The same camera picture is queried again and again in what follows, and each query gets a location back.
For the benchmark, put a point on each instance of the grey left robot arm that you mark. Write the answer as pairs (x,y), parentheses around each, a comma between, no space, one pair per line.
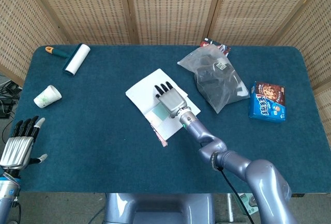
(7,190)

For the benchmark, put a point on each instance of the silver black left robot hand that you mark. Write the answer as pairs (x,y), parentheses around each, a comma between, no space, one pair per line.
(16,151)

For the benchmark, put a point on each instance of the clear plastic bag dark contents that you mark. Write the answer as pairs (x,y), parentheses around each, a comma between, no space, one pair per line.
(217,81)

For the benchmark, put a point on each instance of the grey robot torso base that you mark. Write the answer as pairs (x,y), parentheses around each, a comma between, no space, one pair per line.
(157,208)

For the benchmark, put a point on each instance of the metal table leg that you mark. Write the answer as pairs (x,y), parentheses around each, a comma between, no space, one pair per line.
(230,206)

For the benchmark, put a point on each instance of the dark blue felt table cloth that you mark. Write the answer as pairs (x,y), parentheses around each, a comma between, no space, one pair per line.
(90,143)

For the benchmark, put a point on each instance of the green product box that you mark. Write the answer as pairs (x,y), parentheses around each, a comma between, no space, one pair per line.
(248,203)

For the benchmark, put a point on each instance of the blue chocolate cookie box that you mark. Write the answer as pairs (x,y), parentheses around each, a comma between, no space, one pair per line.
(269,102)

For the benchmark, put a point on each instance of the red snack packet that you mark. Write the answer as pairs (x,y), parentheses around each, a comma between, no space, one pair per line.
(207,43)

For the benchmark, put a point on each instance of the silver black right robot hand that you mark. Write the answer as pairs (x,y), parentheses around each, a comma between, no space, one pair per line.
(172,101)

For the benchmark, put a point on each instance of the white paper cup green print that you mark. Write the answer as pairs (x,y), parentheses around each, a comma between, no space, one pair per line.
(46,97)

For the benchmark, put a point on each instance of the white lined notebook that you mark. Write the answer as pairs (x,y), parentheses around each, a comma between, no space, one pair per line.
(142,92)

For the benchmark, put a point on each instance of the light blue tasselled bookmark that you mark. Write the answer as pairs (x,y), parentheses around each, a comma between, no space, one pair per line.
(160,112)

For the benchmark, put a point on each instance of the woven wooden folding screen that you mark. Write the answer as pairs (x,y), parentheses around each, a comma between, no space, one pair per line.
(168,6)

